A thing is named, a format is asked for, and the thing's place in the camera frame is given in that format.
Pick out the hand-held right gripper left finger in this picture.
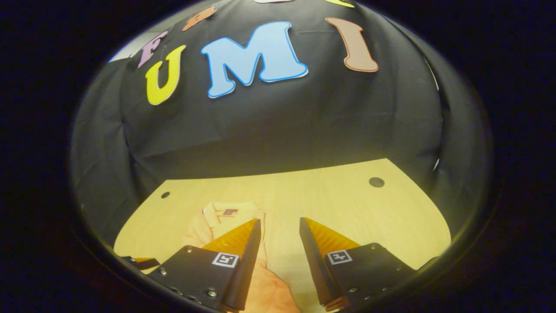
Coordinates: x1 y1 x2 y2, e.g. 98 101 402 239
147 218 262 313

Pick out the orange T-shirt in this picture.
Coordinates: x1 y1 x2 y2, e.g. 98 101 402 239
182 201 301 313

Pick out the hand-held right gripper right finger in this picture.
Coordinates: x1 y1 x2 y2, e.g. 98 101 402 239
299 217 417 313

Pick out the black backdrop cloth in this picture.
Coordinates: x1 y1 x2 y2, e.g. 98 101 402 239
69 0 493 248

